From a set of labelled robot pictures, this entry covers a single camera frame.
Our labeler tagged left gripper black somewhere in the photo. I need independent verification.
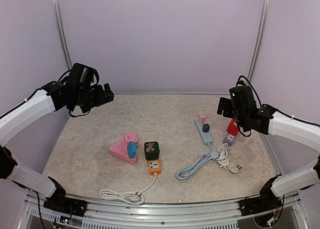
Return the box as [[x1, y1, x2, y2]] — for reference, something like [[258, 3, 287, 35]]
[[73, 82, 114, 113]]

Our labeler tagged red cube socket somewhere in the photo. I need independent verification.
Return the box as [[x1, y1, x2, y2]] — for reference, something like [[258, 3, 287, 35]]
[[226, 119, 239, 137]]

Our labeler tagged pink charger plug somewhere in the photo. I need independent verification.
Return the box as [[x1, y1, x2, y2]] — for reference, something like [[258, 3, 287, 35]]
[[197, 113, 208, 124]]

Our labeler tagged dark grey charger plug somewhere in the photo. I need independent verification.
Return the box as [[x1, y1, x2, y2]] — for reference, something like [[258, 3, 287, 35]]
[[202, 123, 210, 133]]

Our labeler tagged purple power strip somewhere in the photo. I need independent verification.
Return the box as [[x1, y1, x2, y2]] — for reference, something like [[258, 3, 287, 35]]
[[222, 133, 237, 147]]

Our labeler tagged light blue power strip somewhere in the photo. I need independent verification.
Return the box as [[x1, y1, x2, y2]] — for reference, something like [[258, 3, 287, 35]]
[[194, 118, 213, 146]]

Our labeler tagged dark green cube socket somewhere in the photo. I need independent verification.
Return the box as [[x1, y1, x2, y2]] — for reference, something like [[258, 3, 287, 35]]
[[144, 141, 160, 161]]

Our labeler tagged orange power strip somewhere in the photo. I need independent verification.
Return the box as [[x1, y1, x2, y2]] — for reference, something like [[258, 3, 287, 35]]
[[147, 159, 162, 176]]

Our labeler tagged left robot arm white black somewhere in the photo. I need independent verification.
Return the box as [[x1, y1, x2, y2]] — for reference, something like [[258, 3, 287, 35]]
[[0, 81, 115, 212]]

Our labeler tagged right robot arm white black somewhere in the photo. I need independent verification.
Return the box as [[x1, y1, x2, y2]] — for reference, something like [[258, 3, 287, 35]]
[[217, 97, 320, 211]]

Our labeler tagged pink square plug adapter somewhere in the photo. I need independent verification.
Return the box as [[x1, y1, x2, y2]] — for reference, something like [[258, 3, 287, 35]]
[[124, 132, 139, 146]]

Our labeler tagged pink triangular socket base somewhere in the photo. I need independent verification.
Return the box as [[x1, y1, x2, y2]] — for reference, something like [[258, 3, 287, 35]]
[[108, 138, 138, 164]]

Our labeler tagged blue plug adapter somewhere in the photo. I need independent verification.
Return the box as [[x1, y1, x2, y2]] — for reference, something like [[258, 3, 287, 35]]
[[127, 141, 137, 159]]

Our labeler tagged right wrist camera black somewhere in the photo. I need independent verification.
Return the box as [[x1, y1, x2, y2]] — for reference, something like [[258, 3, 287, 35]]
[[229, 86, 257, 109]]

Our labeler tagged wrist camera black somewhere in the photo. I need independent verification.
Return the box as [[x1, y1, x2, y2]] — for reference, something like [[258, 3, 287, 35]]
[[229, 86, 257, 109], [68, 62, 100, 87]]

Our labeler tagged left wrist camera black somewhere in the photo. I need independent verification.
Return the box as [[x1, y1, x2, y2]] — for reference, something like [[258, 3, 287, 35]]
[[68, 62, 100, 87]]

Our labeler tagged white cable of purple strip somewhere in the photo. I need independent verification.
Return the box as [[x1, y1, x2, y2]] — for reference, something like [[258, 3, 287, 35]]
[[215, 142, 243, 176]]

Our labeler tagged light blue cable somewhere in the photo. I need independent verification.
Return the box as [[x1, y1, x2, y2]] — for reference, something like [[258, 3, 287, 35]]
[[175, 143, 220, 182]]

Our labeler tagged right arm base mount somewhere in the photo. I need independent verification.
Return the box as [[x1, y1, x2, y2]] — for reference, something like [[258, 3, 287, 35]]
[[239, 188, 283, 216]]

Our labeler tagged aluminium front rail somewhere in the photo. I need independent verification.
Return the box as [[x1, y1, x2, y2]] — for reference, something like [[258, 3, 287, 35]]
[[14, 192, 310, 229]]

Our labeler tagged left aluminium corner post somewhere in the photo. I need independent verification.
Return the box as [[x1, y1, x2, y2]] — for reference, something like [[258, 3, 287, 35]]
[[51, 0, 72, 70]]

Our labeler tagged aluminium corner post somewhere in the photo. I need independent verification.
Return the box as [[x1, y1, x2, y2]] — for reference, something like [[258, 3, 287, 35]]
[[51, 0, 72, 70], [247, 0, 271, 82]]

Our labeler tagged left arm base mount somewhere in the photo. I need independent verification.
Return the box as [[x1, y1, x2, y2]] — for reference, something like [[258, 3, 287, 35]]
[[43, 189, 88, 217]]

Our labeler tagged white cable of orange strip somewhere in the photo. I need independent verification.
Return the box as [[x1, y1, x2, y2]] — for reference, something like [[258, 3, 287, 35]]
[[99, 173, 159, 205]]

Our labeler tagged right aluminium corner post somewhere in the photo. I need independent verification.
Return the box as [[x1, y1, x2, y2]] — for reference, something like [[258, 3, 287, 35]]
[[247, 0, 271, 82]]

